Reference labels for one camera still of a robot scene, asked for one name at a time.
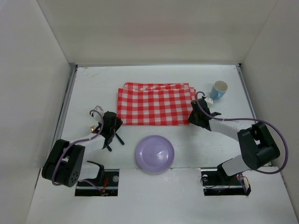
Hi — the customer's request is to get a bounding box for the light blue mug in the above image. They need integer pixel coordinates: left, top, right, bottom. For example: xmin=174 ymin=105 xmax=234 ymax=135
xmin=210 ymin=80 xmax=228 ymax=100

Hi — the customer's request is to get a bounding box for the red white checkered cloth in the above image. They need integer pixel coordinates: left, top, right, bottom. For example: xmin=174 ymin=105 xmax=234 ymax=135
xmin=117 ymin=82 xmax=196 ymax=126

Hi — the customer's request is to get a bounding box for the purple plastic plate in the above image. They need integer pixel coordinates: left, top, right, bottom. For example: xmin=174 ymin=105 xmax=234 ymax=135
xmin=135 ymin=135 xmax=175 ymax=174

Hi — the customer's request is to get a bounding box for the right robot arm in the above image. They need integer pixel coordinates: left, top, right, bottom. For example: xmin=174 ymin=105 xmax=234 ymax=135
xmin=188 ymin=97 xmax=280 ymax=179

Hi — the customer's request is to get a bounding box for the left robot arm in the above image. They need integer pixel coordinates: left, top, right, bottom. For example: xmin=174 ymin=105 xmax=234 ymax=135
xmin=42 ymin=108 xmax=124 ymax=188

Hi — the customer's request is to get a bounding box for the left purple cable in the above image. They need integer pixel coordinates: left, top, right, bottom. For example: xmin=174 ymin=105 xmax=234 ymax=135
xmin=51 ymin=110 xmax=104 ymax=192

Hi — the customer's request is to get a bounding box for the purple cable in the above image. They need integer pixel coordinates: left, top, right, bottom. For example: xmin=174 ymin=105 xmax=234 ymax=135
xmin=51 ymin=110 xmax=104 ymax=192
xmin=195 ymin=91 xmax=289 ymax=175

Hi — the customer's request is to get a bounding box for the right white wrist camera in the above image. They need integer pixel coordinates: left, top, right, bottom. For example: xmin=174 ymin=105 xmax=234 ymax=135
xmin=204 ymin=97 xmax=214 ymax=109

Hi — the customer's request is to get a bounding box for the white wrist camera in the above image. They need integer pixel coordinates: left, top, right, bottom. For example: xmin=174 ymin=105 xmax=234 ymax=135
xmin=204 ymin=97 xmax=214 ymax=109
xmin=93 ymin=105 xmax=105 ymax=121

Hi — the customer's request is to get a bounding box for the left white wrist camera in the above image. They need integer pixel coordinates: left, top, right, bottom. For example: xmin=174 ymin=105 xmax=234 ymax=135
xmin=93 ymin=105 xmax=105 ymax=121

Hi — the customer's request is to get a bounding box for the gold knife dark handle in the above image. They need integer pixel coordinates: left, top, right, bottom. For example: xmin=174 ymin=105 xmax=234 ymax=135
xmin=115 ymin=133 xmax=125 ymax=145

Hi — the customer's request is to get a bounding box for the gold fork dark handle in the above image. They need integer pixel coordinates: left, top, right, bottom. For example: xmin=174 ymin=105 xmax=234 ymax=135
xmin=90 ymin=125 xmax=97 ymax=132

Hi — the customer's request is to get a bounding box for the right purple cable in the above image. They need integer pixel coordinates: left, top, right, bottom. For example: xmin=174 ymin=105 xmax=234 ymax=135
xmin=195 ymin=91 xmax=289 ymax=175

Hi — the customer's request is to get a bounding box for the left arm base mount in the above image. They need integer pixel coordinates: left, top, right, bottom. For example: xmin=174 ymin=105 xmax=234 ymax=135
xmin=75 ymin=161 xmax=120 ymax=197

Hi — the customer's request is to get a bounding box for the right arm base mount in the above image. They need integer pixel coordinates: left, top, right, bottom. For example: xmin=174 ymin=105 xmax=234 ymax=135
xmin=200 ymin=167 xmax=251 ymax=196

